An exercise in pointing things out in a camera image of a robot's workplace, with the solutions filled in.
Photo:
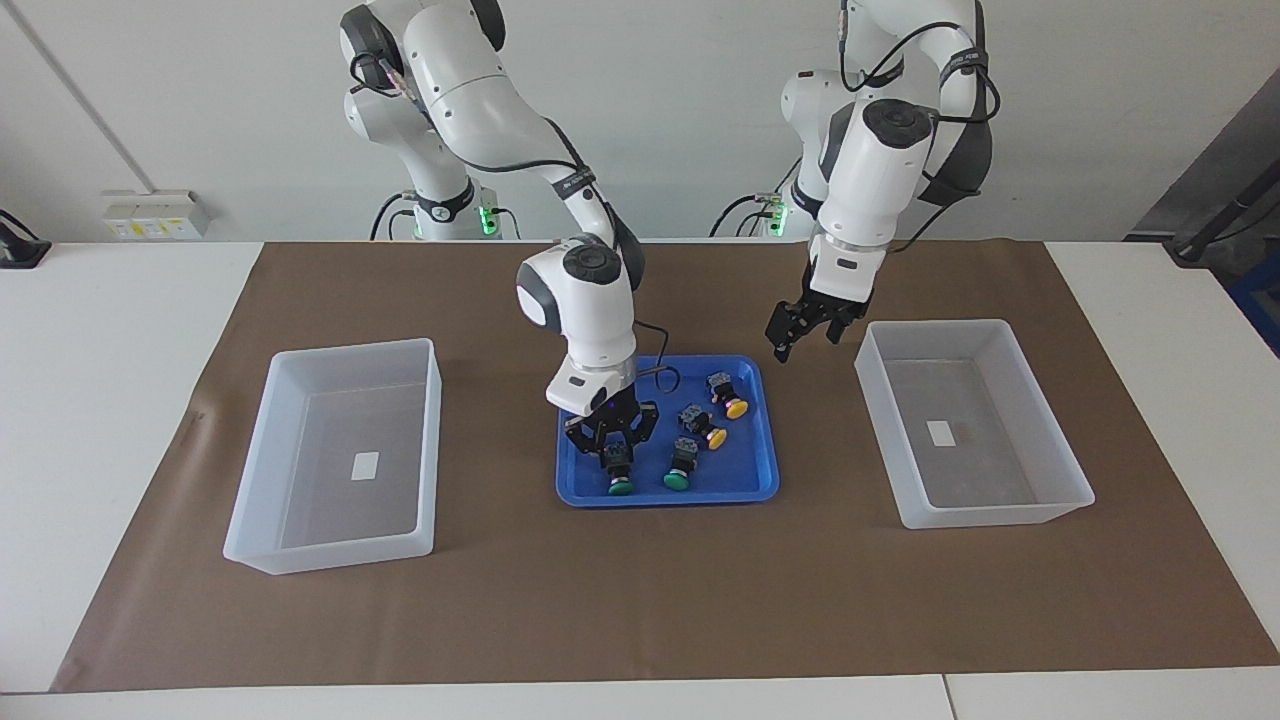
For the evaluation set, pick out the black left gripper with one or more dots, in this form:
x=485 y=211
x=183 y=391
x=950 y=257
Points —
x=830 y=305

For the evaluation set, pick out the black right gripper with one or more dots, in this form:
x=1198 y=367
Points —
x=610 y=415

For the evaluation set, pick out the green push button switch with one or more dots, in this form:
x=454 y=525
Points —
x=621 y=487
x=683 y=460

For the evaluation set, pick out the yellow push button switch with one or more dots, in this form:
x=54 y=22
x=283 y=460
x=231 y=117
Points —
x=737 y=407
x=692 y=416

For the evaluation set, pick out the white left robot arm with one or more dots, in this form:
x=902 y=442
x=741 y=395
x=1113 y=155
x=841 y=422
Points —
x=870 y=170

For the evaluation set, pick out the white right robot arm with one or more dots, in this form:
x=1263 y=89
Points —
x=590 y=310

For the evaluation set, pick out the blue plastic tray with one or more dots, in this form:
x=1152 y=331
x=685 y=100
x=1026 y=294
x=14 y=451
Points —
x=740 y=470

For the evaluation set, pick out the small white paper label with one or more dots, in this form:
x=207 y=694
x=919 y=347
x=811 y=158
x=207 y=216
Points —
x=940 y=433
x=366 y=466

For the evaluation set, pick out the brown table mat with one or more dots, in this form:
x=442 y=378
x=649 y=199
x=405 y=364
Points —
x=640 y=600

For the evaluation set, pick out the translucent white plastic box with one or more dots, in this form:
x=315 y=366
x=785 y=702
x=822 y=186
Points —
x=975 y=470
x=330 y=545

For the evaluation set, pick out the black stand with pole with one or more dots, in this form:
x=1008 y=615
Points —
x=1190 y=250

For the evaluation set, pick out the dark grey partition panel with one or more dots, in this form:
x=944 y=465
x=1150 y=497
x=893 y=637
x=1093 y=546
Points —
x=1230 y=150

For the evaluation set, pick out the black desk object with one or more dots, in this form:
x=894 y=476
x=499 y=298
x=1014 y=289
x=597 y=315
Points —
x=20 y=252

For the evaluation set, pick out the blue metal frame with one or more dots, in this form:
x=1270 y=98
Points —
x=1262 y=300

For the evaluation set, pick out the white wall outlet box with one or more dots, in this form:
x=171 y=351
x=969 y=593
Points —
x=150 y=215

